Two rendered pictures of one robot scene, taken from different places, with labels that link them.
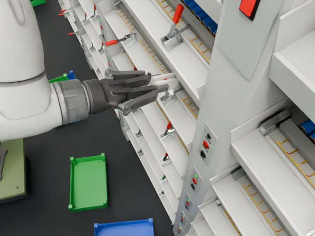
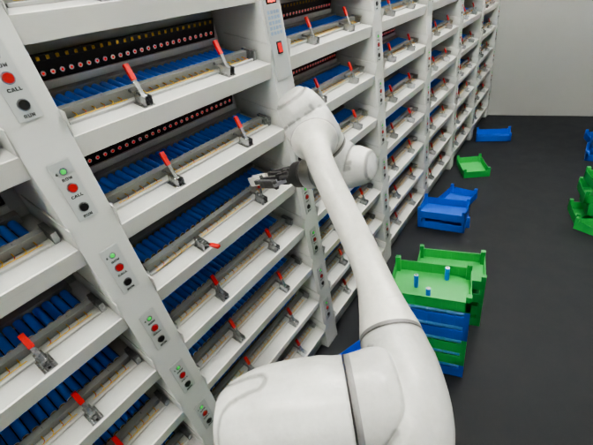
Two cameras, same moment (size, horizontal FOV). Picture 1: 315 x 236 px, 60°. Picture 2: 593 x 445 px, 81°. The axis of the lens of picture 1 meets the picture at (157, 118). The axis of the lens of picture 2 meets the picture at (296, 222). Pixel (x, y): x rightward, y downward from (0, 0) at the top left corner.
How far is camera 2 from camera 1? 1.22 m
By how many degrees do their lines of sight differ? 74
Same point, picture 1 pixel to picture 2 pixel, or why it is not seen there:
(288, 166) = not seen: hidden behind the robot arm
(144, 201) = not seen: hidden behind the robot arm
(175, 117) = (274, 194)
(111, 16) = (159, 280)
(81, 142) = not seen: outside the picture
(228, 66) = (283, 84)
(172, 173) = (293, 279)
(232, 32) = (280, 65)
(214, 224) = (321, 207)
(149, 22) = (228, 157)
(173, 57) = (258, 141)
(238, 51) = (284, 70)
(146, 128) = (256, 319)
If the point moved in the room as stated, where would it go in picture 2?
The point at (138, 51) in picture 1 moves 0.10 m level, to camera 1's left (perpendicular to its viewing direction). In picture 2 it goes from (214, 235) to (224, 251)
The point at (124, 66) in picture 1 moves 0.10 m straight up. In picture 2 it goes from (199, 318) to (188, 294)
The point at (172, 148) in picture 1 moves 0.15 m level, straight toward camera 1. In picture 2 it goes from (282, 241) to (319, 228)
